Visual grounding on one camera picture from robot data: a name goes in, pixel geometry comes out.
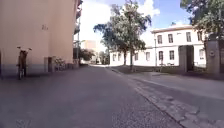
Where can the cobblestone strip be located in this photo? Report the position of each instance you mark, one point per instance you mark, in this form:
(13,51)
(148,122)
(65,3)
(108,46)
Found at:
(173,107)

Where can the grey asphalt road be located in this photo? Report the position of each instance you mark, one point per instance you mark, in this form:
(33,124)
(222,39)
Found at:
(83,100)

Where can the bushes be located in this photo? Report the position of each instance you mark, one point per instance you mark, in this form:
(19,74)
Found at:
(85,55)

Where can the parked bicycles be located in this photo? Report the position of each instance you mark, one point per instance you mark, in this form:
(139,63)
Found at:
(60,64)

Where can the white building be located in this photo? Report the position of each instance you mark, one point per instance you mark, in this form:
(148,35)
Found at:
(173,46)

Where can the grey box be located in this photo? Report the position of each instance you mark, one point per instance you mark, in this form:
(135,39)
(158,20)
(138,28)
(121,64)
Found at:
(48,64)

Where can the tall tree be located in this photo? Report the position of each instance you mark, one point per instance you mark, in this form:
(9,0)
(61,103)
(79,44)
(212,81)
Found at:
(128,26)

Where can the dark gate pillar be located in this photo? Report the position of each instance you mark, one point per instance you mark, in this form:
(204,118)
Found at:
(185,58)

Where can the beige building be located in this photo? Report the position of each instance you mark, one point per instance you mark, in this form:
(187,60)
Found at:
(36,33)

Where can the brown gate pillar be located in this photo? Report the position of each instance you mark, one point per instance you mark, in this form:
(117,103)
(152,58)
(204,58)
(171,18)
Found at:
(213,56)

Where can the grey pavement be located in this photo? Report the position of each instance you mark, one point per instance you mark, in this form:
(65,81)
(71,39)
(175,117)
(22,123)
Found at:
(200,90)

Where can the pole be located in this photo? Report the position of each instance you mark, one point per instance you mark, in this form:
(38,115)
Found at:
(155,53)

